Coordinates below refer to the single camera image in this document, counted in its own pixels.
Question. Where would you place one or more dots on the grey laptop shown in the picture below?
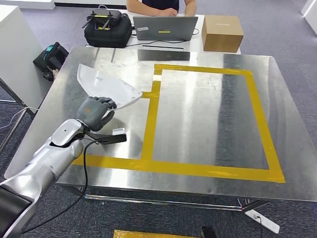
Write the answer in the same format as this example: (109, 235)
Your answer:
(164, 28)

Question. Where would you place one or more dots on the brown cardboard box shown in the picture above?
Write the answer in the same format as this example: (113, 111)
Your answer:
(223, 34)

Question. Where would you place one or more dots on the person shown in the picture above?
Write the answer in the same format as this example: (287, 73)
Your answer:
(161, 4)

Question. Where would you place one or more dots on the white glossy platform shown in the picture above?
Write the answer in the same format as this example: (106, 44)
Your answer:
(312, 16)

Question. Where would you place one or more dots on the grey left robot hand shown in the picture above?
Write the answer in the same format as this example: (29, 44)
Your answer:
(93, 113)

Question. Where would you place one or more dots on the yellow workbench tape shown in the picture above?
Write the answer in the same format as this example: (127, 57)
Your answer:
(260, 115)

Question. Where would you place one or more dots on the white desk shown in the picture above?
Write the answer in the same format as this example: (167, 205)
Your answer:
(17, 49)
(195, 44)

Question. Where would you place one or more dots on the white power strip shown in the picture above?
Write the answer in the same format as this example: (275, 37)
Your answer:
(262, 221)

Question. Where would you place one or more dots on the steel workbench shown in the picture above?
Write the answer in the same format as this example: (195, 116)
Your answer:
(210, 115)

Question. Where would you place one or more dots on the yellow floor tape square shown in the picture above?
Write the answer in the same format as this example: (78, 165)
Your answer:
(149, 234)

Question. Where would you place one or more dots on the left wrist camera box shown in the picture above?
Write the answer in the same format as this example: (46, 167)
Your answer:
(118, 131)

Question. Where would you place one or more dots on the black remote controller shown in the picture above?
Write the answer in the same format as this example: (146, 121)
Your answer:
(103, 16)

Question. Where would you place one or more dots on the black bag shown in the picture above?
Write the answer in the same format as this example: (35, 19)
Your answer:
(53, 60)

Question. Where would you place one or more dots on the black carrying case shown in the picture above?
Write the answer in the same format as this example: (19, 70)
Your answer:
(109, 36)

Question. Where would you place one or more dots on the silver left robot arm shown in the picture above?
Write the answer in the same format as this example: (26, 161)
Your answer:
(44, 164)

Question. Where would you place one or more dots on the white plastic body panel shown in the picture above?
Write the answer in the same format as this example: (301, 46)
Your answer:
(103, 85)

